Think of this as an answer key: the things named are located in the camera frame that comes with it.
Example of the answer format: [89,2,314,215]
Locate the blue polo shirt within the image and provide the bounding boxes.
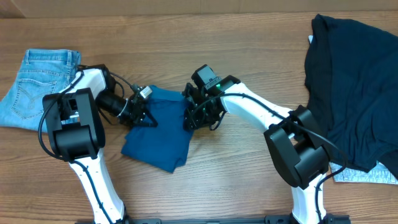
[121,85,193,173]

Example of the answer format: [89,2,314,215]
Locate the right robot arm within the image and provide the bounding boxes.
[182,65,331,223]

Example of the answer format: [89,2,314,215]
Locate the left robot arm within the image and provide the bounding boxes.
[39,64,158,223]

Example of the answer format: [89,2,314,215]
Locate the folded light blue jeans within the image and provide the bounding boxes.
[1,49,81,131]

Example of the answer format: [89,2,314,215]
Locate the dark navy shirt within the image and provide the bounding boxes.
[305,15,397,180]

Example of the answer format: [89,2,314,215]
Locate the light grey denim garment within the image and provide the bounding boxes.
[333,162,397,185]

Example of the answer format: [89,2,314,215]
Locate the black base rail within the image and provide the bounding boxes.
[74,215,352,224]

